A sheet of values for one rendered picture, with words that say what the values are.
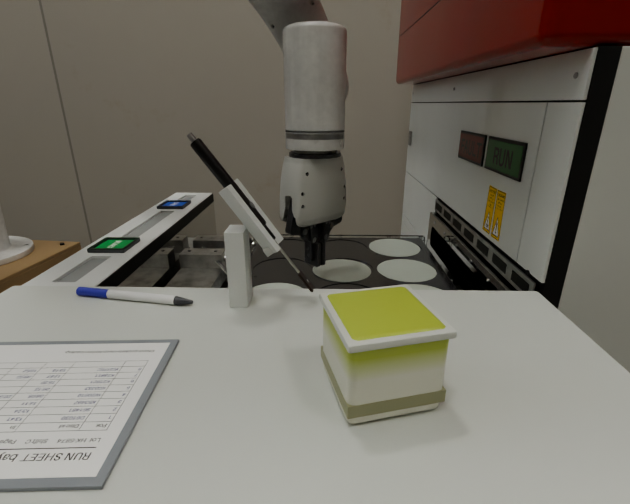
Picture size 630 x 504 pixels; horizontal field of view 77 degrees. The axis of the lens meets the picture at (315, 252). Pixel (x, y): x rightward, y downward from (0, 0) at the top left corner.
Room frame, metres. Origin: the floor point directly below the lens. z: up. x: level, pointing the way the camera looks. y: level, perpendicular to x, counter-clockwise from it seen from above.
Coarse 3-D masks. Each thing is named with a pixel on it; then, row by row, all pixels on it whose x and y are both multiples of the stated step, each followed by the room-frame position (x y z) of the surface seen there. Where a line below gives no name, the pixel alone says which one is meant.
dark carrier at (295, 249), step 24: (288, 240) 0.78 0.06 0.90; (336, 240) 0.78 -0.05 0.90; (360, 240) 0.78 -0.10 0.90; (408, 240) 0.78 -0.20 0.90; (264, 264) 0.65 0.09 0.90; (288, 264) 0.65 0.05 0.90; (432, 264) 0.65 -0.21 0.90; (336, 288) 0.55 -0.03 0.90; (360, 288) 0.55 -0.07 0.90; (456, 288) 0.55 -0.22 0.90
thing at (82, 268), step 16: (192, 208) 0.82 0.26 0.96; (128, 224) 0.70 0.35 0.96; (144, 224) 0.71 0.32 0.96; (160, 224) 0.70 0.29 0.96; (96, 240) 0.61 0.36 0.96; (144, 240) 0.61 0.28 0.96; (80, 256) 0.54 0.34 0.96; (96, 256) 0.54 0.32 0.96; (112, 256) 0.54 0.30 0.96; (128, 256) 0.54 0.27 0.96; (48, 272) 0.48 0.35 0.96; (64, 272) 0.48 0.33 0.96; (80, 272) 0.49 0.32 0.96; (96, 272) 0.48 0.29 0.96; (112, 272) 0.48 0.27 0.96
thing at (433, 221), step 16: (432, 224) 0.83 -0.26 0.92; (448, 224) 0.76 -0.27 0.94; (432, 240) 0.83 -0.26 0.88; (448, 240) 0.71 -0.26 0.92; (464, 240) 0.66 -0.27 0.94; (464, 256) 0.62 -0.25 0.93; (480, 256) 0.58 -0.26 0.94; (448, 272) 0.69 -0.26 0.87; (480, 272) 0.55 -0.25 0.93; (496, 272) 0.52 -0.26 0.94; (464, 288) 0.61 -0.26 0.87; (496, 288) 0.49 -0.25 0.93; (512, 288) 0.47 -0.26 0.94
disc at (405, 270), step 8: (384, 264) 0.65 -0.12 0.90; (392, 264) 0.65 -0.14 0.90; (400, 264) 0.65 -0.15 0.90; (408, 264) 0.65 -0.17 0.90; (416, 264) 0.65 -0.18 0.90; (424, 264) 0.65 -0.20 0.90; (384, 272) 0.62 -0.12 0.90; (392, 272) 0.62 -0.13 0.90; (400, 272) 0.62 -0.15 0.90; (408, 272) 0.62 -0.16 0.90; (416, 272) 0.62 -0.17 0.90; (424, 272) 0.62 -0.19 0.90; (432, 272) 0.62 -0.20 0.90; (400, 280) 0.58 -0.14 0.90; (408, 280) 0.58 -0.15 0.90; (416, 280) 0.58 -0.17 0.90; (424, 280) 0.58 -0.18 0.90
